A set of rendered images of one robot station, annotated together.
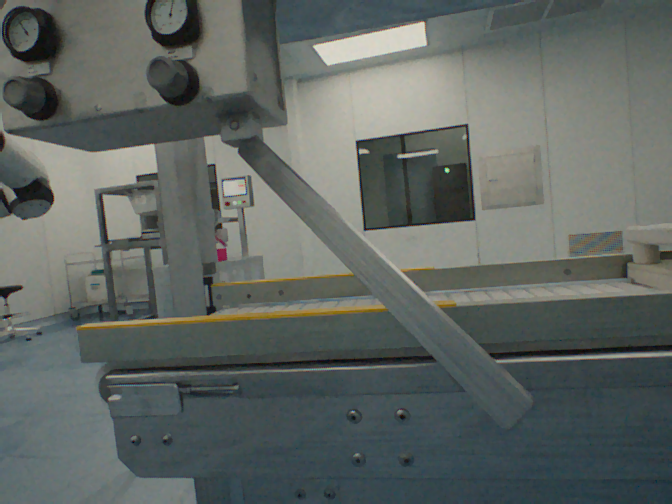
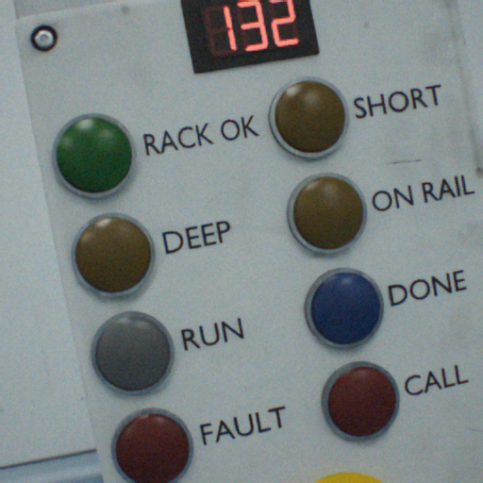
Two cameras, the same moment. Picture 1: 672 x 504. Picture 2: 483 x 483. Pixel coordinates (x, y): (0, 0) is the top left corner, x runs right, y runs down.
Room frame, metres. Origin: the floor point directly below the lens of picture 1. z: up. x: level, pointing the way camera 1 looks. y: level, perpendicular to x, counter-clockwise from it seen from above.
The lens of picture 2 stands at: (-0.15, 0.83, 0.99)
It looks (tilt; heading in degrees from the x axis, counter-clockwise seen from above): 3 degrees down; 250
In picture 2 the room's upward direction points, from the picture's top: 11 degrees counter-clockwise
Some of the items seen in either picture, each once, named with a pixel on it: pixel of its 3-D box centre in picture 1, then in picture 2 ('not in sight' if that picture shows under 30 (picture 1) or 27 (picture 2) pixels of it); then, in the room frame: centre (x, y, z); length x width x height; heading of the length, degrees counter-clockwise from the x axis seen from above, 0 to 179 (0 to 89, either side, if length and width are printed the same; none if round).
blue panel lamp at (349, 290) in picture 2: not in sight; (345, 308); (-0.30, 0.51, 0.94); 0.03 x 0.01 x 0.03; 170
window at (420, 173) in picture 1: (413, 179); not in sight; (5.34, -1.06, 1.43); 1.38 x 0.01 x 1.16; 75
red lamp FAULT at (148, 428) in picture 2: not in sight; (152, 450); (-0.22, 0.50, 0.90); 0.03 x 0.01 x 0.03; 170
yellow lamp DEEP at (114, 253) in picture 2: not in sight; (113, 255); (-0.22, 0.50, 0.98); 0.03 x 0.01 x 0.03; 170
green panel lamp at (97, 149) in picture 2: not in sight; (93, 155); (-0.22, 0.50, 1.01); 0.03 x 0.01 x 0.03; 170
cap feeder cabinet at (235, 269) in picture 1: (215, 309); not in sight; (3.23, 0.96, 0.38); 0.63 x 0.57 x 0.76; 75
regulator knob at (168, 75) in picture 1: (168, 71); not in sight; (0.32, 0.11, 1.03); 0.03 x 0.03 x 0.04; 80
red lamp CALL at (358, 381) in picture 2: not in sight; (362, 401); (-0.30, 0.51, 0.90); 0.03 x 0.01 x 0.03; 170
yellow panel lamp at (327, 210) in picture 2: not in sight; (328, 212); (-0.30, 0.51, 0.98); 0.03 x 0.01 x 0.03; 170
